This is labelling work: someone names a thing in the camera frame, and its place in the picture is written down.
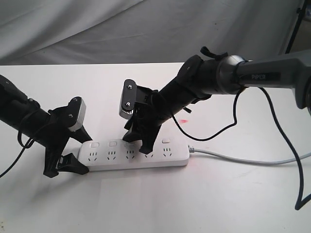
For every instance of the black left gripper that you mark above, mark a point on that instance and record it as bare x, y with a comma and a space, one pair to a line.
54, 134

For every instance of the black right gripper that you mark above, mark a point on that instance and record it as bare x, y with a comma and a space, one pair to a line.
153, 107

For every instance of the white five-outlet power strip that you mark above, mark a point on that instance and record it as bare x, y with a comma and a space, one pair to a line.
116, 154

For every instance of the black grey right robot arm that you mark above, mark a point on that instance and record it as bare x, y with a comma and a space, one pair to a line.
220, 74

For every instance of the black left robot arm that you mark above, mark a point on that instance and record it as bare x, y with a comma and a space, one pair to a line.
21, 113

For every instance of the grey backdrop cloth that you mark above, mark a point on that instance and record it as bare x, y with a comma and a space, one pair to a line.
53, 32

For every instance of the black stand pole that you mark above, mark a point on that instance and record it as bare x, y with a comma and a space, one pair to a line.
300, 13

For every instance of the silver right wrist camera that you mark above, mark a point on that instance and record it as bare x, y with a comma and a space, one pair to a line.
128, 99

